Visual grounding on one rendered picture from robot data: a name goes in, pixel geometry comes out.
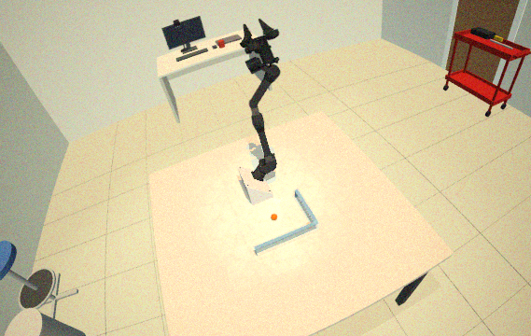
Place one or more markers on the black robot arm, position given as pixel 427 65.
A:
pixel 272 72

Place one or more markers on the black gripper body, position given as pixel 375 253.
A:
pixel 267 48

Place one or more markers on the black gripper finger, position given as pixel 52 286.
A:
pixel 247 34
pixel 265 28

